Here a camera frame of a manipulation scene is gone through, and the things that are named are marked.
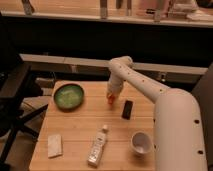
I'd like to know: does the black office chair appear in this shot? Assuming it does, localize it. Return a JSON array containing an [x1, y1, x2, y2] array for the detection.
[[0, 13, 47, 171]]

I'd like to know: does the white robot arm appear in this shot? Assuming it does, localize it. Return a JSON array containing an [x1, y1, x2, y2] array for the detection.
[[107, 56, 208, 171]]

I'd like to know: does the red orange pepper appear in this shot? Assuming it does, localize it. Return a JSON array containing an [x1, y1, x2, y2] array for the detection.
[[107, 94, 115, 104]]

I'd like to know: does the green ceramic bowl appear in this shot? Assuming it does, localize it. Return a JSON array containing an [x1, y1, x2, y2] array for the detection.
[[53, 83, 84, 110]]

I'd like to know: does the white cup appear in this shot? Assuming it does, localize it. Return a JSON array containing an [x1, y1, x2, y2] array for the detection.
[[130, 132, 152, 157]]

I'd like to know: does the white plastic bottle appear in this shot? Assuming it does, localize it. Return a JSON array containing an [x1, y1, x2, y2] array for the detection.
[[87, 125, 108, 167]]

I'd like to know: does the black rectangular block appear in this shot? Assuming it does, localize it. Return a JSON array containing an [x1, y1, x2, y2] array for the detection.
[[122, 100, 133, 120]]

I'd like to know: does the white sponge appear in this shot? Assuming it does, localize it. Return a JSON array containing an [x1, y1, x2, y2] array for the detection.
[[48, 134, 63, 158]]

